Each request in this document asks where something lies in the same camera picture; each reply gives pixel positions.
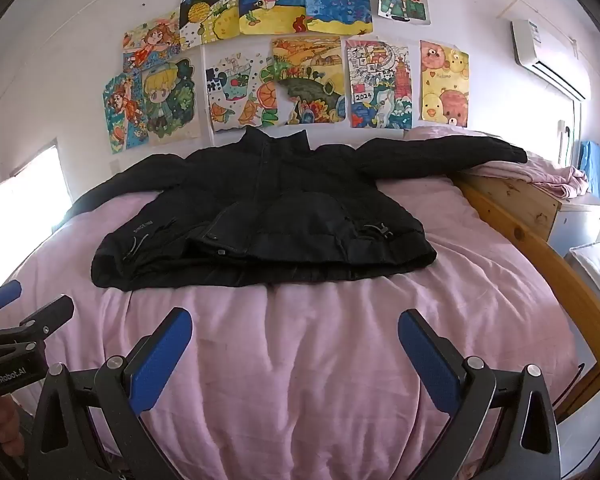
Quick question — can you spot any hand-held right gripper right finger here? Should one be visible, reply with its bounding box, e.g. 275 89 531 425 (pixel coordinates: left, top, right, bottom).
397 308 564 480

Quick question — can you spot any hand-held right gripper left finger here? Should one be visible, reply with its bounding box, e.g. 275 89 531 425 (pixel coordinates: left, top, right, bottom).
27 307 195 480

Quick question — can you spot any black padded jacket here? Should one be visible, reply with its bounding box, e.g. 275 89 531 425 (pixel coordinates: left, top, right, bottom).
72 126 528 292

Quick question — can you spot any person's left hand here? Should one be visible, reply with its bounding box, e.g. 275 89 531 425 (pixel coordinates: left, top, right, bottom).
0 394 28 458

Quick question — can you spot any bright window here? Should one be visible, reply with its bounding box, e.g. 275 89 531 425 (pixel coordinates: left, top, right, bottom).
0 142 74 286

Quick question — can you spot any pink bed blanket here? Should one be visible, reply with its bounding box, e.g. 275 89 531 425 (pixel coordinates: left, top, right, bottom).
0 127 581 480

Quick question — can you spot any white cabinet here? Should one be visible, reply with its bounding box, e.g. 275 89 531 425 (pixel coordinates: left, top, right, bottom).
550 195 600 257

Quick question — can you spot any orange-haired swimmer drawing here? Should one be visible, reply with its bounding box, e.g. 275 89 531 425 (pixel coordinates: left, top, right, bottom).
103 74 148 155

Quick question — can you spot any folded pink blanket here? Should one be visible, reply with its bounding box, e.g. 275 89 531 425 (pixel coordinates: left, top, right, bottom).
460 152 588 200

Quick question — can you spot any blond figure drawing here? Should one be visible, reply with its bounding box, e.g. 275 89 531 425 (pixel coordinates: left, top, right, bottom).
140 57 202 145

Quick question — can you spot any blue cloth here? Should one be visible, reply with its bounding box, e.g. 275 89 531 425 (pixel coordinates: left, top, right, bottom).
578 140 600 205

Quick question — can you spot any yellow bears and chick drawing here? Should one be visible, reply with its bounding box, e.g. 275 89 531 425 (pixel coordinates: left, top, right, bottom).
420 40 470 128

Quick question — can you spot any pagoda city drawing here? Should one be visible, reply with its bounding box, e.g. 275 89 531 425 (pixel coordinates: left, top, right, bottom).
345 37 413 130

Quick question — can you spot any turtle and oranges drawing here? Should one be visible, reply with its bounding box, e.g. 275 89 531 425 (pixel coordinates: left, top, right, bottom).
205 50 281 133

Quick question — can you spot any orange-haired girl drawing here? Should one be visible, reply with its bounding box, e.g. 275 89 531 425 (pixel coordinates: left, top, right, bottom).
122 12 183 73

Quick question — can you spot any colourful landscape drawing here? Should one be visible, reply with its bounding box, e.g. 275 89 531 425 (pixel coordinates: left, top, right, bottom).
272 36 347 125

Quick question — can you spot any white air conditioner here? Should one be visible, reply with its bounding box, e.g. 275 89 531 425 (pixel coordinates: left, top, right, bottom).
511 19 593 101

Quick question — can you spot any pineapple drawing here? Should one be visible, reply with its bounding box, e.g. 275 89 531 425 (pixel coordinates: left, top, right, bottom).
180 0 241 51

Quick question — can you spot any fish sea drawing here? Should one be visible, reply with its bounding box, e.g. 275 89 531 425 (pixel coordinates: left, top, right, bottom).
237 0 305 37

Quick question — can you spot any wooden bed frame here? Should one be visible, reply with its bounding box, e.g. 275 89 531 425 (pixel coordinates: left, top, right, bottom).
452 170 600 418

